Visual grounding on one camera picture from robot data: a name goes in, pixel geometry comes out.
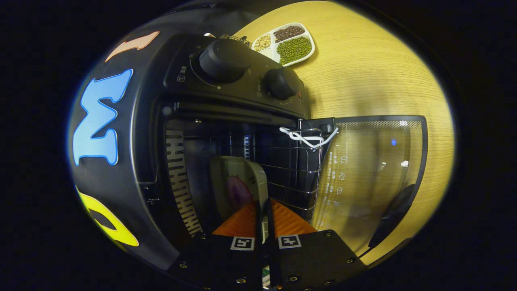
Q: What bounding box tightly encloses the black oven knob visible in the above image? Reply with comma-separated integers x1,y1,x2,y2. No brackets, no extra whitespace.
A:
198,38,253,84
263,67,304,101

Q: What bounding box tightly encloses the white divided tray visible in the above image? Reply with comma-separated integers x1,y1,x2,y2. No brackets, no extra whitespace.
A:
251,22,315,67

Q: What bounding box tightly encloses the black electric oven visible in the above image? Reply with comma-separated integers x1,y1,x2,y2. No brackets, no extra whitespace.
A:
129,32,429,271

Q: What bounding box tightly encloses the pink ham slice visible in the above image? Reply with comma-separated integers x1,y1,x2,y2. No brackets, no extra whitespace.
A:
226,175,255,209

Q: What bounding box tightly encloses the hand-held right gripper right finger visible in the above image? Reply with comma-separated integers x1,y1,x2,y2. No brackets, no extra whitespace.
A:
265,198,368,291

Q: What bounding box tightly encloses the pile of red beans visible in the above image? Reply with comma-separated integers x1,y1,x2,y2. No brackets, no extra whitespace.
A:
273,25,305,43

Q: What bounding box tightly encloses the white cord loop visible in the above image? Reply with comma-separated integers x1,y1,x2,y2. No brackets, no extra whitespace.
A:
280,127,339,149

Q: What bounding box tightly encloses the pile of soybeans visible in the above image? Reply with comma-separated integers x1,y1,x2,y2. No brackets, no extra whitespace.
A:
254,34,272,52

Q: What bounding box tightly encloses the pile of green beans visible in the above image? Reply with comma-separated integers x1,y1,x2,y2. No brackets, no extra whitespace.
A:
277,36,312,65

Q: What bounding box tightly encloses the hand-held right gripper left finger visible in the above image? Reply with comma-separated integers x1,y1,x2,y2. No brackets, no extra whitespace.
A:
168,200,264,289

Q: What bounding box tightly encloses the square white plate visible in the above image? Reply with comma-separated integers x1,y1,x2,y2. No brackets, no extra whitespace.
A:
209,156,269,243

